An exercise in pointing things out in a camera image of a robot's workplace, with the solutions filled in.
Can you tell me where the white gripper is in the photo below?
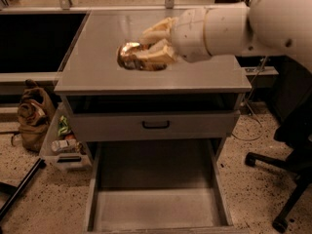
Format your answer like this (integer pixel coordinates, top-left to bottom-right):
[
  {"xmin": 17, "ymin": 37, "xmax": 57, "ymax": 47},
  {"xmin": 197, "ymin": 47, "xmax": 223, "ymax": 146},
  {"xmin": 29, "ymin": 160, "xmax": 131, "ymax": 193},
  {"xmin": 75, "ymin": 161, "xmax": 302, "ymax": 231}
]
[{"xmin": 133, "ymin": 8, "xmax": 211, "ymax": 66}]

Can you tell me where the crushed orange soda can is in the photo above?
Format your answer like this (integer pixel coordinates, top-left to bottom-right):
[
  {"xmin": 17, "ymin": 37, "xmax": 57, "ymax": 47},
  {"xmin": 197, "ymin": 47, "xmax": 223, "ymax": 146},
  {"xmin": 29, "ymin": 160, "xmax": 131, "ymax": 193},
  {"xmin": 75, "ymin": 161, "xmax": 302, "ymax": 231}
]
[{"xmin": 116, "ymin": 42, "xmax": 167, "ymax": 71}]

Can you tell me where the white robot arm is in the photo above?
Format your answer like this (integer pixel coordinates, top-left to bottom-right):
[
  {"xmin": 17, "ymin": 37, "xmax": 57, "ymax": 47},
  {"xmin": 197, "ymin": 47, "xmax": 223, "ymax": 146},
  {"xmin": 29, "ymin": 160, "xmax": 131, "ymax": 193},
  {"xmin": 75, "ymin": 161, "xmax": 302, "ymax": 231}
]
[{"xmin": 135, "ymin": 0, "xmax": 312, "ymax": 72}]

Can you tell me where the grey top drawer front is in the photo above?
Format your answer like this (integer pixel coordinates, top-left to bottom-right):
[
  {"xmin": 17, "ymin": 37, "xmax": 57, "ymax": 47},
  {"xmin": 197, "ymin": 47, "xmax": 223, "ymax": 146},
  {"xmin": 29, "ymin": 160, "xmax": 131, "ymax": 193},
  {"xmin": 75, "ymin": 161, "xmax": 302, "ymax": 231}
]
[{"xmin": 69, "ymin": 110, "xmax": 240, "ymax": 142}]

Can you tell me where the grey drawer cabinet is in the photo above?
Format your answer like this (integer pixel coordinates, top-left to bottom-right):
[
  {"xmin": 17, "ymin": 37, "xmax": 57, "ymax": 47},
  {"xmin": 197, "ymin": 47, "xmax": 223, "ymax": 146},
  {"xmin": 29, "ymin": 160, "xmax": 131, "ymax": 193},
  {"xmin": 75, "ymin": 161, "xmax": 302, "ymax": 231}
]
[{"xmin": 54, "ymin": 9, "xmax": 254, "ymax": 234}]

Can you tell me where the open grey middle drawer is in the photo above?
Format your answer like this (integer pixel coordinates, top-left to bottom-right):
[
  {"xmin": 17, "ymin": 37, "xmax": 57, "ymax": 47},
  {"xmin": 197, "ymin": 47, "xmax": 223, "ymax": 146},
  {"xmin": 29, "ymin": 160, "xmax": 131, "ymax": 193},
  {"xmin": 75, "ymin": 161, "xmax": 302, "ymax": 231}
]
[{"xmin": 83, "ymin": 139, "xmax": 249, "ymax": 234}]

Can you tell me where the white can in bin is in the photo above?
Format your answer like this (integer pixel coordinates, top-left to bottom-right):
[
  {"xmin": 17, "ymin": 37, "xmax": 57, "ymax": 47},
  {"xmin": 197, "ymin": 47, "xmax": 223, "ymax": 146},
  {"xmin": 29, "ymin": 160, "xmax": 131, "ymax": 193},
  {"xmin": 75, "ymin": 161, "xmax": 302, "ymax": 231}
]
[{"xmin": 51, "ymin": 139, "xmax": 78, "ymax": 153}]

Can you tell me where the green snack packet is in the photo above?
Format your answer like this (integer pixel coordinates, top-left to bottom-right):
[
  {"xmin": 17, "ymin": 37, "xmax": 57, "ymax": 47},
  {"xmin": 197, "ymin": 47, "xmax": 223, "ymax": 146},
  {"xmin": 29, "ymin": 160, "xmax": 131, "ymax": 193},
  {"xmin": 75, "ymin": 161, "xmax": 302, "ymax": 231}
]
[{"xmin": 58, "ymin": 115, "xmax": 72, "ymax": 137}]

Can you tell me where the black office chair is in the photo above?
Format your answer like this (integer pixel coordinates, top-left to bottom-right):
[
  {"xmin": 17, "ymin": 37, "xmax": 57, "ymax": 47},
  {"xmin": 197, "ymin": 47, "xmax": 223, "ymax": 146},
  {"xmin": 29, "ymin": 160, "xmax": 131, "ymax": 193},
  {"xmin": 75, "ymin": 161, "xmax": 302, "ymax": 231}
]
[{"xmin": 245, "ymin": 99, "xmax": 312, "ymax": 234}]

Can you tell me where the clear plastic storage bin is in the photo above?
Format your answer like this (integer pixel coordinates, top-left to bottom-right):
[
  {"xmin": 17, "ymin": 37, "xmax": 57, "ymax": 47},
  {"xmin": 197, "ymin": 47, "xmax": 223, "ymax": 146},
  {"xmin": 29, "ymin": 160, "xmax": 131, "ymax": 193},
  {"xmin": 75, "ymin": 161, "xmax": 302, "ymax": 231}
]
[{"xmin": 39, "ymin": 102, "xmax": 93, "ymax": 171}]

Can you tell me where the black metal bar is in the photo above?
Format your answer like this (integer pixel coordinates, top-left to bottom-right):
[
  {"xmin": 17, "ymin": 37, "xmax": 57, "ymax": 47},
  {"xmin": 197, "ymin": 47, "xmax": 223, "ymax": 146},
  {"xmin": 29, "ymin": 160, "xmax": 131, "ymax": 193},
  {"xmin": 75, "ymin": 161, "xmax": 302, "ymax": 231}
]
[{"xmin": 0, "ymin": 158, "xmax": 46, "ymax": 221}]

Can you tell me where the black drawer handle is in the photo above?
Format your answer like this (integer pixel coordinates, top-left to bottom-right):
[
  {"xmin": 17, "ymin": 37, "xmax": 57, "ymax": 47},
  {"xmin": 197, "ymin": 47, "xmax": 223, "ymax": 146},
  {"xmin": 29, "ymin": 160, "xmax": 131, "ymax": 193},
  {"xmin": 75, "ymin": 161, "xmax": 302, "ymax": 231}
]
[{"xmin": 141, "ymin": 121, "xmax": 171, "ymax": 130}]

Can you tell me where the grey cable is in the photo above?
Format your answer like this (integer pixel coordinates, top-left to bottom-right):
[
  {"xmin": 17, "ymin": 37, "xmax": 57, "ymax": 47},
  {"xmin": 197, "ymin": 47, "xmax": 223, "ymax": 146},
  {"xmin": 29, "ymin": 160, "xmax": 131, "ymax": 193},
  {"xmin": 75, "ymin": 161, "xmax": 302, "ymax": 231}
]
[{"xmin": 231, "ymin": 56, "xmax": 271, "ymax": 142}]

